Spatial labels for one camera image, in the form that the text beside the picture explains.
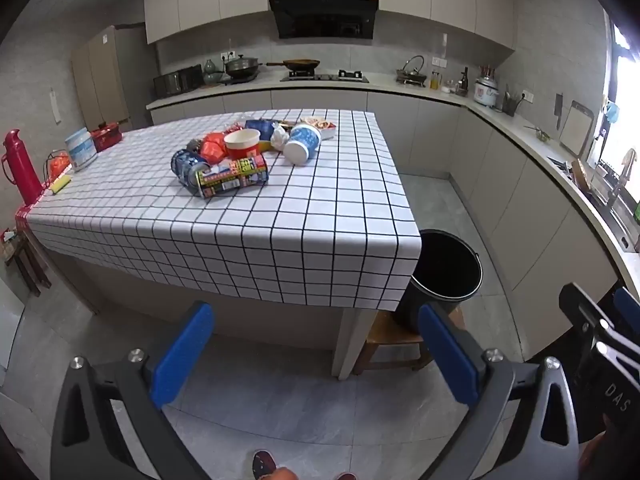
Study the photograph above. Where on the bowl of green vegetables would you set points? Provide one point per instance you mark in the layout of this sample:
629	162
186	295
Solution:
542	135

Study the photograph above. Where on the yellow green scouring pad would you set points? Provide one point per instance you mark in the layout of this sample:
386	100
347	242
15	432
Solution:
61	185

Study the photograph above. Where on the green bottle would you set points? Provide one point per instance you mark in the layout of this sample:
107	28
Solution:
636	212

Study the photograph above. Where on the white wall paper strip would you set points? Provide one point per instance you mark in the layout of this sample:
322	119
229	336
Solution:
55	105

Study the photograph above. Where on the dark utensil holder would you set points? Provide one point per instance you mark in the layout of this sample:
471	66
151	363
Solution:
510	105

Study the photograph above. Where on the black induction cooker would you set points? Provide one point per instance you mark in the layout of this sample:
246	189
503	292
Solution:
240	80

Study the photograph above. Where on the person's right hand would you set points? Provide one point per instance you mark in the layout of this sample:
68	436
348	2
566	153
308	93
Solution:
592	460

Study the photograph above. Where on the black plastic bucket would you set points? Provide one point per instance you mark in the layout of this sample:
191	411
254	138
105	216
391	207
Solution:
450	265

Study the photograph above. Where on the brown wooden block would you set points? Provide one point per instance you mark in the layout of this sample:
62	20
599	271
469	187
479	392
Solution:
580	172

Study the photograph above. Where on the orange liquid jar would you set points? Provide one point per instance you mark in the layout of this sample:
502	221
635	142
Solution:
435	81

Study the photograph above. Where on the light wooden stool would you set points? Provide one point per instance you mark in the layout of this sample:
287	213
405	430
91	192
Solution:
390	335

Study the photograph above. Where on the beige tall cabinet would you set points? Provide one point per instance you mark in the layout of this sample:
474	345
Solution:
100	80

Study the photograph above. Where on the dark glass bottle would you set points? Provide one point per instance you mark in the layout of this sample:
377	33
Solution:
464	82

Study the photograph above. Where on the person's red shoe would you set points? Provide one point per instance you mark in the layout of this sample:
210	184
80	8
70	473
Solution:
262	464
346	476

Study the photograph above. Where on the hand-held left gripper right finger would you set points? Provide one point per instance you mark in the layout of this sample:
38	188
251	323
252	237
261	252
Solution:
447	355

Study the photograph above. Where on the black gas stove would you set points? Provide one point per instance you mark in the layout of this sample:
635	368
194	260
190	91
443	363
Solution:
325	78

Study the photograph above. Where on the white cutting board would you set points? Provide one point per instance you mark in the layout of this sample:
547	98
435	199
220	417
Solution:
576	127

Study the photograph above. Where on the metal tea kettle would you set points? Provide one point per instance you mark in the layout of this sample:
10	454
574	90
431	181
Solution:
412	70

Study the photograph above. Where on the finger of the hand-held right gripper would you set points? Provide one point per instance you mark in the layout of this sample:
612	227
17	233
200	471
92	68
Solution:
629	307
580	310

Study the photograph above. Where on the blue hanging cloth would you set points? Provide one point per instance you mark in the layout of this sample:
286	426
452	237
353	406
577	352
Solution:
611	112

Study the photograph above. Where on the red box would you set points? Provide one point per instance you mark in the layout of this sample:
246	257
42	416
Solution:
106	136

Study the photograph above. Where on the orange packet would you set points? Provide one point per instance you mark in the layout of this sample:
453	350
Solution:
60	164

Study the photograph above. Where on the white rice cooker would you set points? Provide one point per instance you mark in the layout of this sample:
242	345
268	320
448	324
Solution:
486	92

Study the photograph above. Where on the red white paper bowl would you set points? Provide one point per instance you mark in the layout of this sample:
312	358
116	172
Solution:
242	147

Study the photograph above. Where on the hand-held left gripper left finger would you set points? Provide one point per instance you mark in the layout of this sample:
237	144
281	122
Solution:
182	355

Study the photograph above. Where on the white noodle packet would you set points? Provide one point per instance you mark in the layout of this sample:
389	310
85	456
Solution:
322	127

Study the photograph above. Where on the blue white plastic tub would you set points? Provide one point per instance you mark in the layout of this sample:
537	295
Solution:
81	149

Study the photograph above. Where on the red thermos flask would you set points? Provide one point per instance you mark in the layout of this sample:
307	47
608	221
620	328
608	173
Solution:
20	160

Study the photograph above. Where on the metal sink faucet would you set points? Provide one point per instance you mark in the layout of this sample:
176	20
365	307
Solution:
625	165

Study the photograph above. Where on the bright kitchen window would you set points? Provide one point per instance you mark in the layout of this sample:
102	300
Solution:
625	95

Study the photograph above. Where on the small dark wooden stool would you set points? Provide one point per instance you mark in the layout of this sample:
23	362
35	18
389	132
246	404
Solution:
30	265

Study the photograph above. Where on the green ceramic jar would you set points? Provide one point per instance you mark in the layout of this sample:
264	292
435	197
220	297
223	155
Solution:
210	72

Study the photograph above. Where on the red plastic bag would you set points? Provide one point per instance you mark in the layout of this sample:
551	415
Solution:
214	147

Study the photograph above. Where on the green yellow drink can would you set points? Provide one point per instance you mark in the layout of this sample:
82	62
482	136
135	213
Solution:
232	176

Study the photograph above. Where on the clear plastic wrapper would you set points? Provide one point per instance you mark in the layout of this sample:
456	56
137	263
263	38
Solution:
234	126

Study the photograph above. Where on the red chopstick holder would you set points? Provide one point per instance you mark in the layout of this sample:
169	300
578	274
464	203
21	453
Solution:
487	71

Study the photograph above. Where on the blue snack cup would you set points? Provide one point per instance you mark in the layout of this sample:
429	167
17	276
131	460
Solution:
257	126

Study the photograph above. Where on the blue white paper cup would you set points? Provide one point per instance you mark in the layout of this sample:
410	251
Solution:
302	142

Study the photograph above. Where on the dark pot with lid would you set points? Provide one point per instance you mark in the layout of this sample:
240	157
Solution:
242	66

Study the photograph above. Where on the blue patterned paper cup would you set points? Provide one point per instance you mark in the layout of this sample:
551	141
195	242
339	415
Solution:
187	165

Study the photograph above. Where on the steel kitchen sink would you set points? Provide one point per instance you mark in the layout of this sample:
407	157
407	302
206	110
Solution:
620	225

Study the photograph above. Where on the black cleaver knife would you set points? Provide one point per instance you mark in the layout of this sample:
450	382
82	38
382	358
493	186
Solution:
559	107

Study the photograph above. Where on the black microwave oven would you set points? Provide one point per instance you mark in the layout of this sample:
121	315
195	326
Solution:
191	79

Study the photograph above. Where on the small black toaster oven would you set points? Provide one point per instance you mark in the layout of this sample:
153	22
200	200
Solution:
167	85

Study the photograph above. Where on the black range hood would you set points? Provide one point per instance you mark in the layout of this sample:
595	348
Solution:
322	15

